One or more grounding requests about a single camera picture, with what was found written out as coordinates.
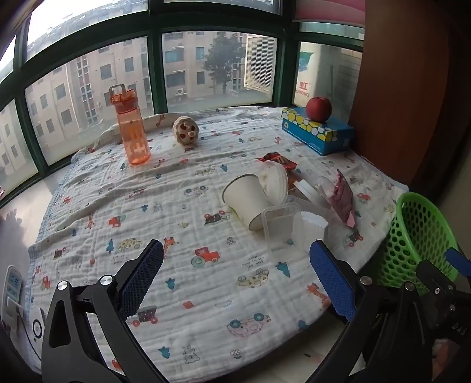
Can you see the brown wooden cabinet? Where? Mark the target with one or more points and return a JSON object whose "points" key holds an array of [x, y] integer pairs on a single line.
{"points": [[404, 92]]}

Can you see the outdoor air conditioner unit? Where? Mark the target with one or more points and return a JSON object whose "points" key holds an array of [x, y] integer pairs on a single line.
{"points": [[260, 62]]}

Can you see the small translucent plastic tub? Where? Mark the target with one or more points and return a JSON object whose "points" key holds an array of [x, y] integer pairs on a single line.
{"points": [[312, 230]]}

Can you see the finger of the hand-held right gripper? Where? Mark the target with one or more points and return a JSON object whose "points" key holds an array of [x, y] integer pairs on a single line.
{"points": [[438, 291], [458, 262]]}

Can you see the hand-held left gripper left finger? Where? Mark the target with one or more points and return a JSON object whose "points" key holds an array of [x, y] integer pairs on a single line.
{"points": [[141, 280]]}

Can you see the tree outside window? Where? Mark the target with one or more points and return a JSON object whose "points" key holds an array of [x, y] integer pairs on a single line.
{"points": [[222, 59]]}

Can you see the orange water bottle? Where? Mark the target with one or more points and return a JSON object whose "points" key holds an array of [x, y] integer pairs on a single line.
{"points": [[133, 129]]}

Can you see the white remote control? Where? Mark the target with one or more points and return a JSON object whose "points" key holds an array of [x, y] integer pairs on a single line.
{"points": [[11, 291]]}

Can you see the white round lid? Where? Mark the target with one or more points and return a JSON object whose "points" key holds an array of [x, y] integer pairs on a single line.
{"points": [[308, 191]]}

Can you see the pink window blind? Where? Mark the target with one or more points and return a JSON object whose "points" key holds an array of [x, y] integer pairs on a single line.
{"points": [[331, 9]]}

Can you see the white device with round mark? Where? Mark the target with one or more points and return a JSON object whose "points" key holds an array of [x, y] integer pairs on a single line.
{"points": [[36, 326]]}

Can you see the round beige plush toy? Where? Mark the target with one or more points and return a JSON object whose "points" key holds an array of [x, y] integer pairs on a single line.
{"points": [[186, 132]]}

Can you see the pink snack wrapper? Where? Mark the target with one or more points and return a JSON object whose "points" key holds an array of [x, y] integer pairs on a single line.
{"points": [[343, 199]]}

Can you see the outdoor sign with red lettering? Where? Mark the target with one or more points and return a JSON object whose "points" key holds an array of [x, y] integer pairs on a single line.
{"points": [[304, 84]]}

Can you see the red apple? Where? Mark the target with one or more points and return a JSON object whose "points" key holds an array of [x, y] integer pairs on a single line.
{"points": [[319, 109]]}

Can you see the white paper cup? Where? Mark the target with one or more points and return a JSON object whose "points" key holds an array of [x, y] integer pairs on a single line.
{"points": [[244, 199]]}

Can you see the clear plastic food container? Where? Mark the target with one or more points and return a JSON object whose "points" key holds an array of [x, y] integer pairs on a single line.
{"points": [[281, 228]]}

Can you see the blue spotted tissue box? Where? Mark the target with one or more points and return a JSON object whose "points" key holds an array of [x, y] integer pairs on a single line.
{"points": [[316, 134]]}

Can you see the printed white blanket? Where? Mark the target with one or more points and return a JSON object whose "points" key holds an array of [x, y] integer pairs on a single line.
{"points": [[147, 206]]}

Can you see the red snack wrapper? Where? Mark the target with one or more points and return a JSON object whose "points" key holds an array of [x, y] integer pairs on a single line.
{"points": [[278, 159]]}

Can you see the green perforated plastic basket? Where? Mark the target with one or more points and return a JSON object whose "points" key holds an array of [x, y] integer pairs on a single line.
{"points": [[404, 235]]}

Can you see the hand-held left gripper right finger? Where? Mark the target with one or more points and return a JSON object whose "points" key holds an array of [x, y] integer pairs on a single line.
{"points": [[331, 280]]}

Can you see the green window frame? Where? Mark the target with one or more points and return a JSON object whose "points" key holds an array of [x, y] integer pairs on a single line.
{"points": [[156, 70]]}

